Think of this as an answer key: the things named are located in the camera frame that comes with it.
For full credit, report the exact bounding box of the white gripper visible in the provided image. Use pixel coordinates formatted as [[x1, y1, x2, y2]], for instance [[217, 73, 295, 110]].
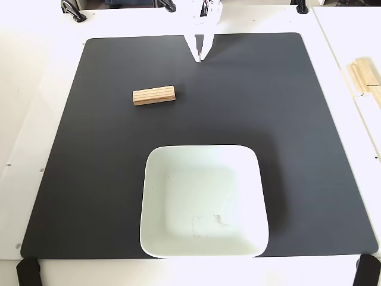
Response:
[[182, 0, 224, 63]]

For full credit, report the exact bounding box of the grooved wooden block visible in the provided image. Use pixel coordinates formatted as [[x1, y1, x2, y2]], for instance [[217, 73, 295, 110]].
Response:
[[132, 85, 176, 107]]

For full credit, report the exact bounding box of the white square plate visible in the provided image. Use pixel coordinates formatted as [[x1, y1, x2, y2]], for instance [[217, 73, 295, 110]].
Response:
[[139, 145, 270, 259]]

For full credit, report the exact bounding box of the black table clamp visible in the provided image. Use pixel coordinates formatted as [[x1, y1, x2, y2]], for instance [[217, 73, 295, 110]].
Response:
[[293, 0, 310, 14], [60, 0, 88, 23], [16, 258, 41, 286], [159, 0, 177, 13], [352, 254, 381, 286]]

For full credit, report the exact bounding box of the thin wooden strip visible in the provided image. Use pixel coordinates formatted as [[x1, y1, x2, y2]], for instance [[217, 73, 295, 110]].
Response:
[[346, 64, 363, 97], [351, 63, 371, 95]]

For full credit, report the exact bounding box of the wide wooden plank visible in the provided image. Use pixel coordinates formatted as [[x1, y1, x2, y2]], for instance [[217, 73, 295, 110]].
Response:
[[354, 57, 381, 87], [368, 85, 381, 111]]

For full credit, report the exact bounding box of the black rubber mat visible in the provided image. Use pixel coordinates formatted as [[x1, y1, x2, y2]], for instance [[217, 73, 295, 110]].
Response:
[[20, 32, 379, 259]]

